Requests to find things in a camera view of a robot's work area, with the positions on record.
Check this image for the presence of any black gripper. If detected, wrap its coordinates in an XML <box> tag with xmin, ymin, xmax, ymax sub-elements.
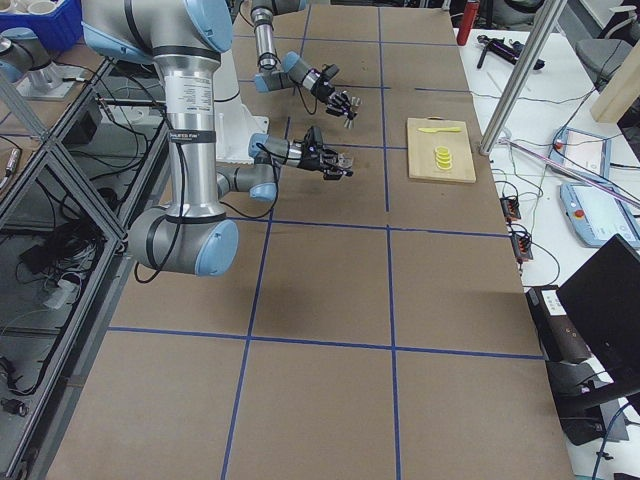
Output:
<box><xmin>310</xmin><ymin>64</ymin><xmax>361</xmax><ymax>118</ymax></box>
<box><xmin>298</xmin><ymin>126</ymin><xmax>354</xmax><ymax>180</ymax></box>

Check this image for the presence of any clear glass cup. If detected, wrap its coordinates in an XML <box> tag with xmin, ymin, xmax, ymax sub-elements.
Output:
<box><xmin>337</xmin><ymin>154</ymin><xmax>353</xmax><ymax>176</ymax></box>

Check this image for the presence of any steel jigger measuring cup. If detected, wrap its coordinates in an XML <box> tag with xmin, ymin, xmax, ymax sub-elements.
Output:
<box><xmin>344</xmin><ymin>96</ymin><xmax>362</xmax><ymax>129</ymax></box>

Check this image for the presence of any bamboo cutting board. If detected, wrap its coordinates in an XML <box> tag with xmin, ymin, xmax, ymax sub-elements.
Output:
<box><xmin>406</xmin><ymin>118</ymin><xmax>476</xmax><ymax>184</ymax></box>

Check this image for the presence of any yellow plastic knife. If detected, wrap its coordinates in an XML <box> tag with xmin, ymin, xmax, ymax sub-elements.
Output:
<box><xmin>417</xmin><ymin>127</ymin><xmax>462</xmax><ymax>134</ymax></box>

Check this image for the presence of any red cylinder bottle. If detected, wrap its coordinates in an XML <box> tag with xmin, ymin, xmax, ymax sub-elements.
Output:
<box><xmin>456</xmin><ymin>0</ymin><xmax>480</xmax><ymax>46</ymax></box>

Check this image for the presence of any teach pendant near operator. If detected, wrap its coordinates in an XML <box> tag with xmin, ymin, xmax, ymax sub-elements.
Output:
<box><xmin>548</xmin><ymin>127</ymin><xmax>611</xmax><ymax>179</ymax></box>

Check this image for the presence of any grey office chair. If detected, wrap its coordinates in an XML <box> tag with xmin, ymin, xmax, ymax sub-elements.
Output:
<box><xmin>576</xmin><ymin>5</ymin><xmax>639</xmax><ymax>90</ymax></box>

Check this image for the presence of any teach pendant near seated man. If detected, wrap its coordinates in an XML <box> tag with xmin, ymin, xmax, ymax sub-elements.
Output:
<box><xmin>560</xmin><ymin>183</ymin><xmax>639</xmax><ymax>249</ymax></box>

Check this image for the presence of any blue plastic bin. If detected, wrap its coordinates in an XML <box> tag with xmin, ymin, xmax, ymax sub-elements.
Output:
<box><xmin>1</xmin><ymin>1</ymin><xmax>82</xmax><ymax>51</ymax></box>

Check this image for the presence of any black box on table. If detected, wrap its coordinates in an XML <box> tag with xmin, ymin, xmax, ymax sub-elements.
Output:
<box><xmin>526</xmin><ymin>285</ymin><xmax>591</xmax><ymax>365</ymax></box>

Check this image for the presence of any black monitor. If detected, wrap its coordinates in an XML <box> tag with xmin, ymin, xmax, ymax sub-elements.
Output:
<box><xmin>547</xmin><ymin>234</ymin><xmax>639</xmax><ymax>445</ymax></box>

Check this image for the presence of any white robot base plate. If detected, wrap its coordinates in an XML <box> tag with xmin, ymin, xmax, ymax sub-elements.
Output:
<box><xmin>213</xmin><ymin>50</ymin><xmax>269</xmax><ymax>164</ymax></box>

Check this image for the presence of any aluminium frame post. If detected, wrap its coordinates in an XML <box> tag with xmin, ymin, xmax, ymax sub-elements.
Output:
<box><xmin>479</xmin><ymin>0</ymin><xmax>567</xmax><ymax>156</ymax></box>

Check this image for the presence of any wooden plank post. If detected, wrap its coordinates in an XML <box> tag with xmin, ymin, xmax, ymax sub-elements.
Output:
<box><xmin>590</xmin><ymin>43</ymin><xmax>640</xmax><ymax>123</ymax></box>

